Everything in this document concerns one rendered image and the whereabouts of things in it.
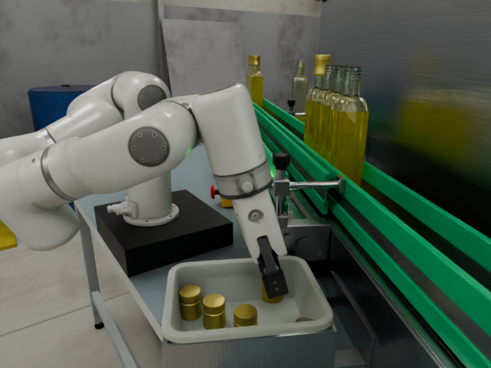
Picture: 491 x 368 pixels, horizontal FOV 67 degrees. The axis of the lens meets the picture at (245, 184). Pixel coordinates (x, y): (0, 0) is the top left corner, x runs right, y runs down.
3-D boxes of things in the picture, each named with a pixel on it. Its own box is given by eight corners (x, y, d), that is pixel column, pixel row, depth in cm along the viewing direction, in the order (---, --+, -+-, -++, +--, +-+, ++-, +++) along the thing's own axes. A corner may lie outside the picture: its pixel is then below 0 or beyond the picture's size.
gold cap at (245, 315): (234, 345, 52) (234, 320, 51) (232, 328, 56) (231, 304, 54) (259, 343, 53) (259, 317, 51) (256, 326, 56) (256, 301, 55)
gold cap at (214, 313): (202, 332, 55) (202, 308, 53) (203, 317, 58) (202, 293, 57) (226, 331, 55) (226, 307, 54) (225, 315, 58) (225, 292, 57)
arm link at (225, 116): (123, 115, 45) (150, 101, 53) (153, 193, 48) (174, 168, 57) (242, 82, 42) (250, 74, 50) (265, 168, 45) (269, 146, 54)
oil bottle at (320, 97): (340, 187, 83) (348, 89, 76) (316, 188, 82) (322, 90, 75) (330, 179, 88) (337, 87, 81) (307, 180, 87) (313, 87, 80)
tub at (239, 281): (335, 377, 49) (340, 323, 46) (164, 395, 46) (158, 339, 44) (300, 296, 65) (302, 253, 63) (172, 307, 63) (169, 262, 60)
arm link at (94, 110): (77, 171, 70) (66, 152, 83) (181, 108, 77) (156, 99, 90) (45, 129, 65) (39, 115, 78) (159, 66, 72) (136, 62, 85)
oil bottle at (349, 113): (359, 207, 72) (372, 95, 65) (332, 208, 71) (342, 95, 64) (348, 196, 77) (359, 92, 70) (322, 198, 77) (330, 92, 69)
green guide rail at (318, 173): (327, 215, 67) (331, 172, 65) (322, 215, 67) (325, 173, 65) (234, 101, 231) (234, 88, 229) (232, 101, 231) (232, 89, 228)
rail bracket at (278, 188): (342, 225, 63) (349, 154, 59) (245, 230, 61) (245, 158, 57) (336, 217, 66) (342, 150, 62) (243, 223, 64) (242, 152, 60)
